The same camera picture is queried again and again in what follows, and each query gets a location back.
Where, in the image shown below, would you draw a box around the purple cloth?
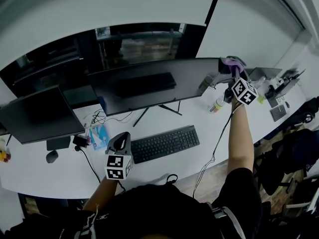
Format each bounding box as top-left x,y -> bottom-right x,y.
219,55 -> 247,74

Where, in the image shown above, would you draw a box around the wide black curved monitor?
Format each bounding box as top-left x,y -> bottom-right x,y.
87,57 -> 235,127

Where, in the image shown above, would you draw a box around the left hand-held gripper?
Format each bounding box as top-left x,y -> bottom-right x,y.
104,132 -> 134,181

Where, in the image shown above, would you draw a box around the blue tissue packet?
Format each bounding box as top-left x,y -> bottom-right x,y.
89,124 -> 110,151

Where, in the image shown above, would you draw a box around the person's left forearm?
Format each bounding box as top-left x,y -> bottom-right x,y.
82,178 -> 119,211

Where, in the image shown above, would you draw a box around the small dark keyboard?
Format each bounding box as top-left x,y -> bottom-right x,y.
270,105 -> 287,122

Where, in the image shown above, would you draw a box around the clear bottle with green label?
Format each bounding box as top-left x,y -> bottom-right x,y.
208,96 -> 226,114

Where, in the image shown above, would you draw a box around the black office chairs with bags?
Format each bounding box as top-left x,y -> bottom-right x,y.
254,128 -> 319,219

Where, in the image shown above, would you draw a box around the black keyboard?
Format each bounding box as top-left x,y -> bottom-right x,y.
130,125 -> 201,164

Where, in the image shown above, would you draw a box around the person's right forearm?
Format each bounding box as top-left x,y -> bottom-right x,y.
226,103 -> 255,178

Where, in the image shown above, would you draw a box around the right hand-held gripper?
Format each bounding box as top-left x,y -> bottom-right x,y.
223,68 -> 258,106

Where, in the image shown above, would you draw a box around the dark laptop on stand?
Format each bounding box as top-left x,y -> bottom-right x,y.
265,68 -> 306,99

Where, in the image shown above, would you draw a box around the black monitor with flat stand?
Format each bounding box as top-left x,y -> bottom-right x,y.
0,85 -> 86,151

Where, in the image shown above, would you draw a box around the black computer mouse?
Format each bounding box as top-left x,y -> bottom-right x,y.
45,150 -> 59,164

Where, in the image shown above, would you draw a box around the tangled thin desk cables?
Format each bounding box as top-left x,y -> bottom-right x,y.
90,110 -> 134,125

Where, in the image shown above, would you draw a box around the black office chair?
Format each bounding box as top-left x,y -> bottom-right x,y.
9,212 -> 85,239

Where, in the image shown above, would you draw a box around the thick black power cable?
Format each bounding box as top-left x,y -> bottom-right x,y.
79,147 -> 102,184

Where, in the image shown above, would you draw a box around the person's black clothing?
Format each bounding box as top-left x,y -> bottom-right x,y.
59,168 -> 262,239

